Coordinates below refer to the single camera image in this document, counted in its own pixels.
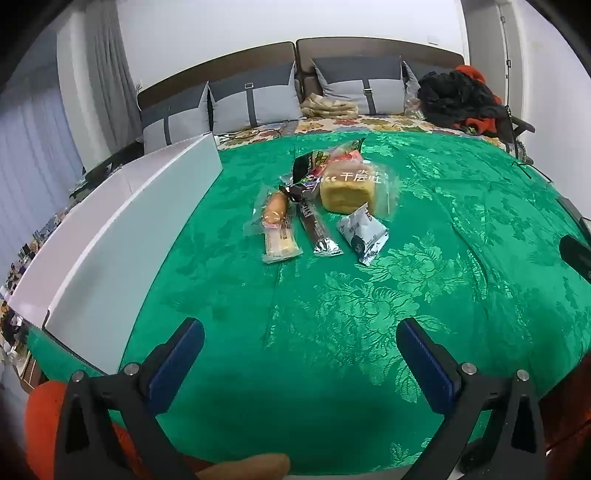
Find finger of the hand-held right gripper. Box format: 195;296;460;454
558;234;591;283

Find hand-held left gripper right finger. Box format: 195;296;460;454
396;318;548;480

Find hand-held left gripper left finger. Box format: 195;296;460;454
54;318;205;480

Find white storage box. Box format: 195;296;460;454
8;133;223;374

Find white grey snack packet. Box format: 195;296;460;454
335;203;390;267

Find long yellow cake packet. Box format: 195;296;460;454
262;217;303;265

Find brown snack bar packet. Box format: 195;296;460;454
295;200;345;257

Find clear bun packet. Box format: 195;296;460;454
244;185;296;236

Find sliced bread loaf packet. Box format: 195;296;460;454
318;159;400;220

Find dark purple snack packet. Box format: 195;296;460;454
279;178;324;202

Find red snack packet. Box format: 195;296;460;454
330;137;366;164

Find black snack packet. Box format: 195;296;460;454
293;154;324;185

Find yellow green snack packet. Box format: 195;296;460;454
308;148;334;171

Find person's left hand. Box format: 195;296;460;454
196;453;291;480

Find dark tablet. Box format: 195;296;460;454
556;196;591;228

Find green patterned cloth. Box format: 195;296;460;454
25;130;591;476

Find black chair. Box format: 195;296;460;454
503;104;536;162

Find person's orange clothing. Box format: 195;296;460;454
25;381;153;480

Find orange garment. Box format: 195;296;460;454
455;65;504;139

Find clear plastic bag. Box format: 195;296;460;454
404;90;426;118

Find white door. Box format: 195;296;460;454
464;0;527;116

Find floral bed sheet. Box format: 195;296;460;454
215;113;509;151

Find sheer pale curtain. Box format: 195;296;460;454
0;85;86;296

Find grey two-tone pillow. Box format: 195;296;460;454
141;83;213;155
208;62;303;134
311;55;407;116
403;61;444;100

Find folded beige blanket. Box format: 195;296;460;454
300;92;360;118

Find grey curtain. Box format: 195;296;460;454
83;0;141;153

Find black cable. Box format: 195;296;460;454
510;159;555;185

